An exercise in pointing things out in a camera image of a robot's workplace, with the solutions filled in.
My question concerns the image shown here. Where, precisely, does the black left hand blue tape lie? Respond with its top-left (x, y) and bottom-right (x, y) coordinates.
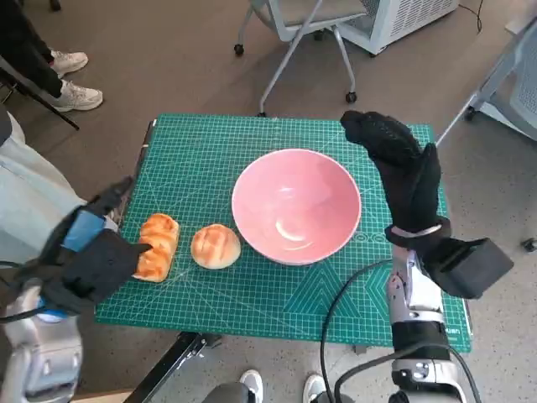
top-left (39, 175), bottom-right (152, 270)

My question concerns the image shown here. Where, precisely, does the black knitted gloved right hand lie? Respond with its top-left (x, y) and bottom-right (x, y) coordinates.
top-left (339, 110), bottom-right (444, 234)

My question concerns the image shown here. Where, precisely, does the long toy bread loaf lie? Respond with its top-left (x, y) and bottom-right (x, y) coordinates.
top-left (133, 212), bottom-right (180, 283)

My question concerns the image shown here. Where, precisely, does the pink bowl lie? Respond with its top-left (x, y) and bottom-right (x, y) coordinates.
top-left (231, 149), bottom-right (362, 266)

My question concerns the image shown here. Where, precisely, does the round toy bread bun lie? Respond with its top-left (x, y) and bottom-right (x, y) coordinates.
top-left (190, 223), bottom-right (242, 270)

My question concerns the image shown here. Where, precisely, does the seated person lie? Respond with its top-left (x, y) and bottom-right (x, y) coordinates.
top-left (0, 104), bottom-right (91, 270)

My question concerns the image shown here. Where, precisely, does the black metal stand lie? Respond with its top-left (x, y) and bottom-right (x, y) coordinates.
top-left (0, 58), bottom-right (80, 131)

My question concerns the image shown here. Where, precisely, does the white perforated cabinet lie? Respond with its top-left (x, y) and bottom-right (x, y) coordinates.
top-left (335, 0), bottom-right (461, 55)

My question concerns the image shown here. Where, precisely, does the green cutting mat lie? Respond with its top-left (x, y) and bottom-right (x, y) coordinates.
top-left (94, 113), bottom-right (473, 353)

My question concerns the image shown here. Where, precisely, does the grey office chair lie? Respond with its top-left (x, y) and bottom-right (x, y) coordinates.
top-left (233, 0), bottom-right (370, 118)

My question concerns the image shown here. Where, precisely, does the person with headset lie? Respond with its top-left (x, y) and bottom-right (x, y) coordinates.
top-left (0, 0), bottom-right (104, 113)

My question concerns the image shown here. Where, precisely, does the white shoe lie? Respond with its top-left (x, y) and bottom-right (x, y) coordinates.
top-left (239, 369), bottom-right (264, 403)
top-left (302, 373), bottom-right (328, 403)

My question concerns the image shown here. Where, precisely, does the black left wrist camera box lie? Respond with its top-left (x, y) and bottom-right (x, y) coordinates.
top-left (39, 233), bottom-right (142, 317)

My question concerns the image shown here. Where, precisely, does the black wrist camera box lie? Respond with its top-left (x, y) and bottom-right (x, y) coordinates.
top-left (39, 233), bottom-right (142, 317)
top-left (419, 237), bottom-right (515, 300)

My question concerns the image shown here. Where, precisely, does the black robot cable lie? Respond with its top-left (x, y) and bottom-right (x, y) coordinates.
top-left (0, 259), bottom-right (47, 324)
top-left (333, 351), bottom-right (482, 403)
top-left (320, 259), bottom-right (395, 403)

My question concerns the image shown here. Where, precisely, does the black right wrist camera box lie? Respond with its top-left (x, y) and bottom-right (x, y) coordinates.
top-left (419, 237), bottom-right (515, 300)

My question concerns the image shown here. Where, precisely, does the thin black floor cable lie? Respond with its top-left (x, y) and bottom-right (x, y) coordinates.
top-left (456, 0), bottom-right (483, 31)

